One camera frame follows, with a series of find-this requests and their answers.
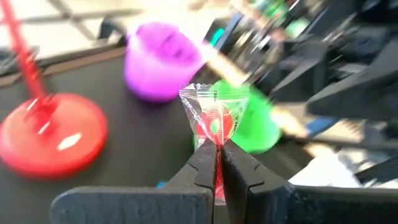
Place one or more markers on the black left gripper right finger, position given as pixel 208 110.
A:
pixel 311 205

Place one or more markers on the black table mat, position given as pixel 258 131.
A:
pixel 140 140

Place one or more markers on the purple plastic bucket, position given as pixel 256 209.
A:
pixel 161 68

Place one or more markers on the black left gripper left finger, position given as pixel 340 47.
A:
pixel 124 205

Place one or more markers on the green plastic bucket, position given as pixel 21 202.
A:
pixel 261 130

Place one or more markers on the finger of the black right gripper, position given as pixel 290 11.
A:
pixel 304 81
pixel 367 96

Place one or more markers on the red desk lamp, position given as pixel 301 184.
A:
pixel 53 137

